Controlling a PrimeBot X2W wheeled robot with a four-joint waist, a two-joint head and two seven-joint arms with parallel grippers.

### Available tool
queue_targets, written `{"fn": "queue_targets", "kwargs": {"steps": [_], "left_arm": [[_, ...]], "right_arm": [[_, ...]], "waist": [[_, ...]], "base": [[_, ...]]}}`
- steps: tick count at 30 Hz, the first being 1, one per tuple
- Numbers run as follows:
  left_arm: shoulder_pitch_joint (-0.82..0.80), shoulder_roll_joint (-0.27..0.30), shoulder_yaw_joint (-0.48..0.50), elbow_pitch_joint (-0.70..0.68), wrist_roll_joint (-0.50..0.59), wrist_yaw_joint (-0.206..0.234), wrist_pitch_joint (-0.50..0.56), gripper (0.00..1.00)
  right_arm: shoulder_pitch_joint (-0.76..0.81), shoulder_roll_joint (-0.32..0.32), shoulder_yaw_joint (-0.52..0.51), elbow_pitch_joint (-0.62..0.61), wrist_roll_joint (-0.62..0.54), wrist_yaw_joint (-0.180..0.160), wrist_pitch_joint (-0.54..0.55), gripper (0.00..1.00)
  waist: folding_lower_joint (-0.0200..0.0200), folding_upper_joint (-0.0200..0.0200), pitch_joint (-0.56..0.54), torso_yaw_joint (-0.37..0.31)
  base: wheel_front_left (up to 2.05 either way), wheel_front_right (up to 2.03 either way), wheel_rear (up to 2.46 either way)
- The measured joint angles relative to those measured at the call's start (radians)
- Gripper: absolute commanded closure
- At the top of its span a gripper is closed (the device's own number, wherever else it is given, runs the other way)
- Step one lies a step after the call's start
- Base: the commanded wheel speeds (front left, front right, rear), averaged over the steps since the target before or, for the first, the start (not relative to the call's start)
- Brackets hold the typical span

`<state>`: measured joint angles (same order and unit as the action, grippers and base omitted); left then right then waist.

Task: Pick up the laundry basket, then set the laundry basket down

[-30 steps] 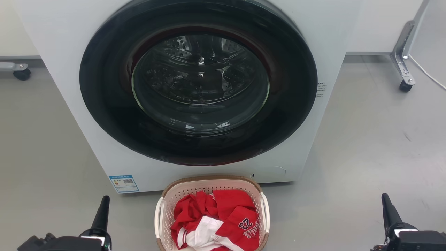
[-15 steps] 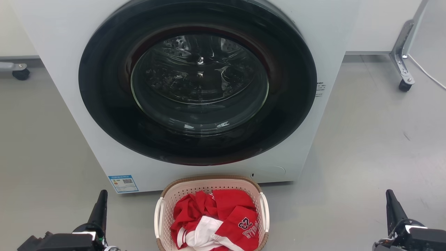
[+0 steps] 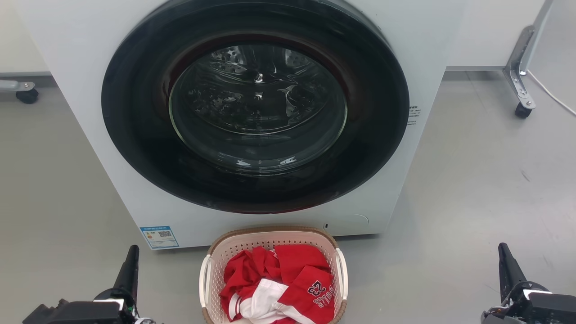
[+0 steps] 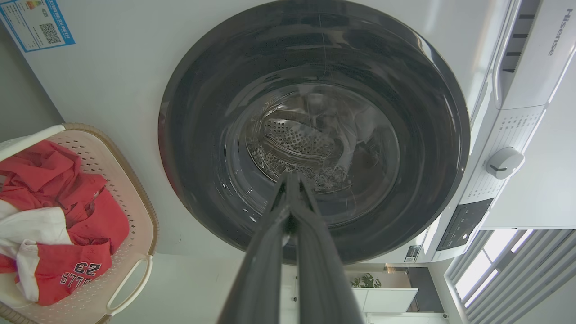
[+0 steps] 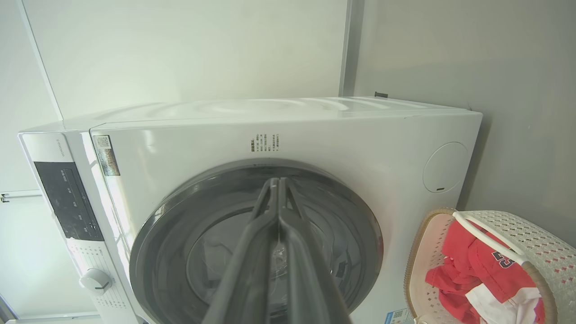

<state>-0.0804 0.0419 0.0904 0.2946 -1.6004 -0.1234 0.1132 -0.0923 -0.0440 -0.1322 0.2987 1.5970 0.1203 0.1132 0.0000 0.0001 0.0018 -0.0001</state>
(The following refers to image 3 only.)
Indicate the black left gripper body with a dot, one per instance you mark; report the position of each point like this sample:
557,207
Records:
81,312

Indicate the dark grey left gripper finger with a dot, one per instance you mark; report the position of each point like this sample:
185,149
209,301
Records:
128,274

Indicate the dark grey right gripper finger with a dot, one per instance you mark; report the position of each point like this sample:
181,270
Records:
509,274

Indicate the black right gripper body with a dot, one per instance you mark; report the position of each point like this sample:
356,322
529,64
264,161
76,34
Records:
544,308

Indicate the beige perforated laundry basket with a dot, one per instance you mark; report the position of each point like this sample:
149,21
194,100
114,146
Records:
225,254

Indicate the blue white energy label sticker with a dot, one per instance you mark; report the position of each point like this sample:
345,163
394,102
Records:
159,236

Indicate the white garment with red trim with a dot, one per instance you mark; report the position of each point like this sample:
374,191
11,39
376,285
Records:
265,298

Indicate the black round washer door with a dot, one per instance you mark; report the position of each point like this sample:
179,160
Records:
135,135

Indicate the black caster wheel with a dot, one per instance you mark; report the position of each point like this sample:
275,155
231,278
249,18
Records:
28,96
523,111

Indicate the red number 23 jersey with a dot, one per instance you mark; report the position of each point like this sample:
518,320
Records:
297,261

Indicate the long grey metal stand leg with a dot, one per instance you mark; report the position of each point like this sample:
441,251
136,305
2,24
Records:
517,63

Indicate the short grey metal stand leg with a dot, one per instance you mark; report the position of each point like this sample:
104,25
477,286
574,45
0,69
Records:
13,85

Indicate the white front-load washing machine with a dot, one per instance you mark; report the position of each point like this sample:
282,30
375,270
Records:
90,45

